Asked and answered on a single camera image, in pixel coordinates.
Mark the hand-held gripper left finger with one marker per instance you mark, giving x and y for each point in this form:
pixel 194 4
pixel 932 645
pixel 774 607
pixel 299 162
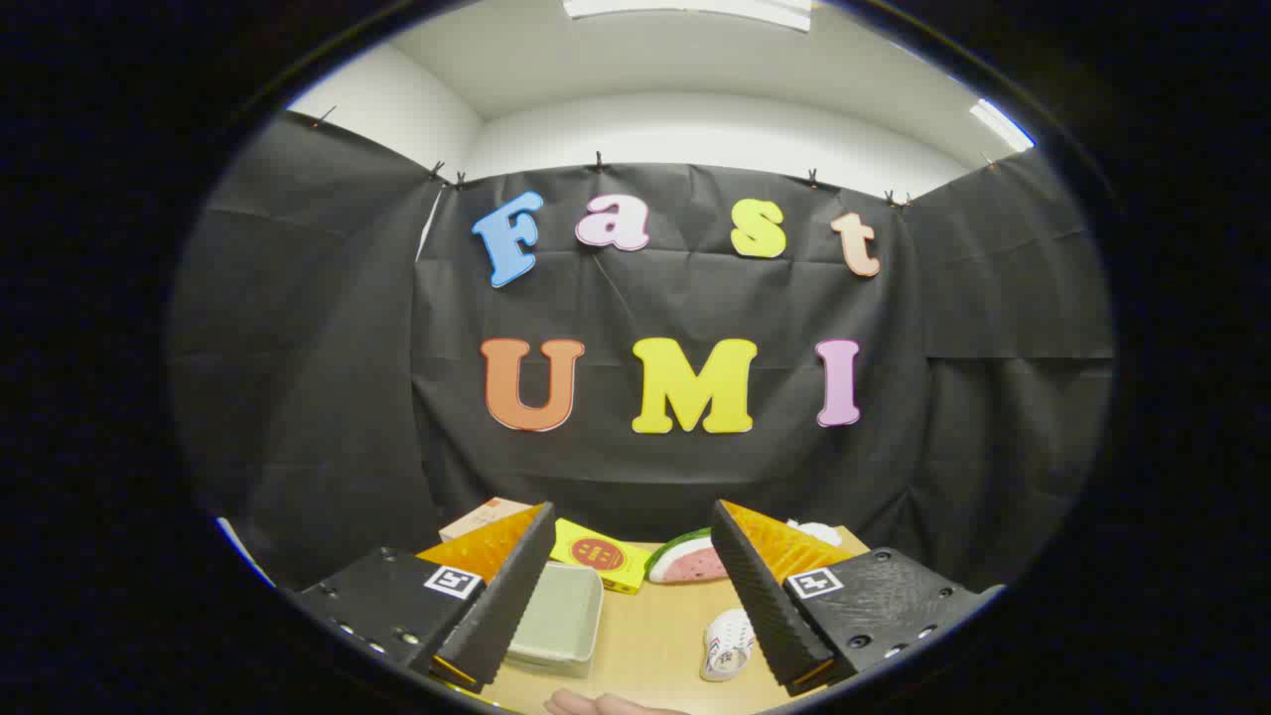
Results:
pixel 501 616

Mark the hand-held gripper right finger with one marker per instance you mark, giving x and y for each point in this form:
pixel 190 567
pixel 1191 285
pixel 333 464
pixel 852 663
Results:
pixel 760 606

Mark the white canvas shoe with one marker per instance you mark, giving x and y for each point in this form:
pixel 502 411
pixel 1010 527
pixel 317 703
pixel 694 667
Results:
pixel 725 641

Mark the watermelon slice plush toy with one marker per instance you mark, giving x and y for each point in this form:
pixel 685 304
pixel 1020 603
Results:
pixel 690 564

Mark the small white plush toy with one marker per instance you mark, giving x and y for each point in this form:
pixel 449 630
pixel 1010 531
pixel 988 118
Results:
pixel 819 533

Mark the beige book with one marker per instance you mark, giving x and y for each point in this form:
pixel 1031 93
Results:
pixel 482 519

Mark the yellow book with red circle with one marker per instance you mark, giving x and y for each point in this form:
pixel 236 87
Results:
pixel 596 553

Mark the small ceiling light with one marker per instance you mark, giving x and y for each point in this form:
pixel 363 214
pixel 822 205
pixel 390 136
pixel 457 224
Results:
pixel 1001 124

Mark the long ceiling light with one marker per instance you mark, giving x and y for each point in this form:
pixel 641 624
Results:
pixel 685 10

